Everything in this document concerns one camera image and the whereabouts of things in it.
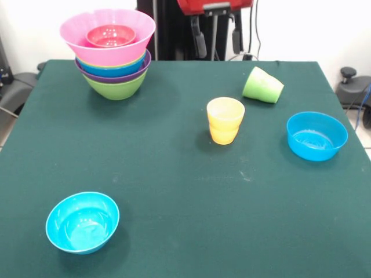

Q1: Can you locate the large blue plastic bowl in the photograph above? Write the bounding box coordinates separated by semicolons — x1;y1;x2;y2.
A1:
78;52;147;78

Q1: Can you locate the green plastic cup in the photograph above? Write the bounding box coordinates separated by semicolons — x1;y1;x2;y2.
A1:
260;72;285;104
242;66;275;101

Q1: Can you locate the dark green tablecloth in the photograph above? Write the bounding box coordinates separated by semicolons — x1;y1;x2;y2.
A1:
0;59;371;278

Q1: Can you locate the black wall cable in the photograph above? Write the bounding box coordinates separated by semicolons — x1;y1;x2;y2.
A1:
248;5;263;60

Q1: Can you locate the red plastic bowl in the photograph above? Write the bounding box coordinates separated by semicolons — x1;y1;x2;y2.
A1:
86;24;137;49

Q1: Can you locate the large pink plastic bowl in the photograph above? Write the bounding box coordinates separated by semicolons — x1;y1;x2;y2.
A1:
60;8;157;67

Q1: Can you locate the blue cable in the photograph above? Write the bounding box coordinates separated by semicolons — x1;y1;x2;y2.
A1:
355;83;371;128

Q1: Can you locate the green plastic bowl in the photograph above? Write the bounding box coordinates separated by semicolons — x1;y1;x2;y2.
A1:
82;71;148;101
77;51;147;69

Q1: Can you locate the yellow plastic cup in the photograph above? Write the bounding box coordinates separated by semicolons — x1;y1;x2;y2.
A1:
209;124;241;145
206;97;246;130

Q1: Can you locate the purple plastic bowl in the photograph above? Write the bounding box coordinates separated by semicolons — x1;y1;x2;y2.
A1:
74;49;152;85

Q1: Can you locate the translucent blue plastic bowl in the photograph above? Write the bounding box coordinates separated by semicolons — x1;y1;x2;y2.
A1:
286;111;349;162

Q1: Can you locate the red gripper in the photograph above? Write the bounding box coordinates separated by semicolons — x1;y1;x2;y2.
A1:
176;0;254;59

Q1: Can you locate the small light blue bowl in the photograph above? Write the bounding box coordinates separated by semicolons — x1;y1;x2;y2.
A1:
45;191;121;255

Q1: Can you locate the black equipment base with knob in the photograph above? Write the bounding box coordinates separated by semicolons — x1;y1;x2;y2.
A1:
335;67;371;110

